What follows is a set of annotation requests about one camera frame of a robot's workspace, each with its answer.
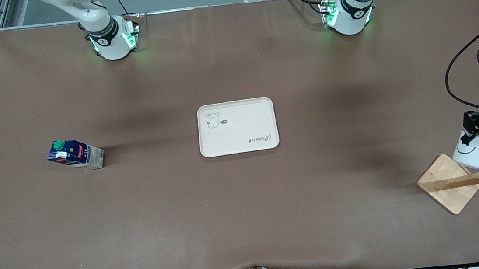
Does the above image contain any wooden mug stand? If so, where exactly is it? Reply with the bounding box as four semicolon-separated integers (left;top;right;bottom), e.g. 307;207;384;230
414;147;479;219

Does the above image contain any white rabbit print tray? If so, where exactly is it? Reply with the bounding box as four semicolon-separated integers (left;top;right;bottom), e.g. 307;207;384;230
196;95;281;159

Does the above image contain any blue milk carton green cap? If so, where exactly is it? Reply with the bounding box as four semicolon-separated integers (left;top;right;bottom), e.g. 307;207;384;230
45;136;106;174

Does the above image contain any long black arm cable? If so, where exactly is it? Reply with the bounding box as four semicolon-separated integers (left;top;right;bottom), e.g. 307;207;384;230
440;28;479;117

